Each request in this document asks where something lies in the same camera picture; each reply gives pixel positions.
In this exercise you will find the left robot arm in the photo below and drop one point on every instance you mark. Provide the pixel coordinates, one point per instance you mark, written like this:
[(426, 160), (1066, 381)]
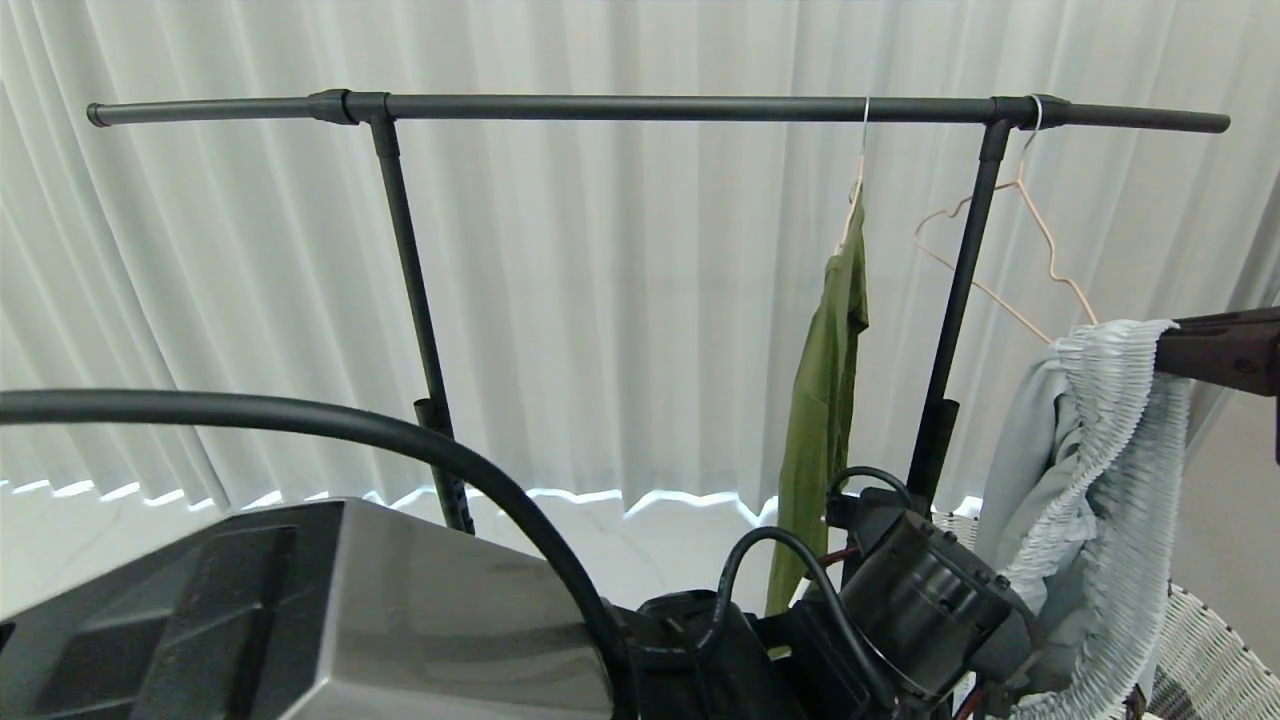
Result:
[(400, 620)]

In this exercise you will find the white laundry basket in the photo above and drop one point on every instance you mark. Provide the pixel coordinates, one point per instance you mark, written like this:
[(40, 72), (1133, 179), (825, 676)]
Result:
[(1210, 660)]

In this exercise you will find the white curtain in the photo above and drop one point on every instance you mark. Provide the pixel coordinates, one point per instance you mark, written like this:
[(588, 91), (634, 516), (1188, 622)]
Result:
[(600, 300)]

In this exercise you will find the pink clothes hanger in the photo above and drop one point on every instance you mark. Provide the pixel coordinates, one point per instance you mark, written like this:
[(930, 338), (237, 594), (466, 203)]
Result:
[(1045, 235), (858, 180)]

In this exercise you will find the black clothes rack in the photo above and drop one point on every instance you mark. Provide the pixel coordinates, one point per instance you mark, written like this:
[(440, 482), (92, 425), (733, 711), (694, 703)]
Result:
[(650, 107)]

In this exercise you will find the pale grey garment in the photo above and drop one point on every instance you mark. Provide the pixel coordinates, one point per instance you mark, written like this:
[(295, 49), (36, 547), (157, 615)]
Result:
[(1120, 480)]

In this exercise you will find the green printed shirt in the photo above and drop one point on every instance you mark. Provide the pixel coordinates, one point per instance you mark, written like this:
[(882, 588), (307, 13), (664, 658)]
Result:
[(825, 400)]

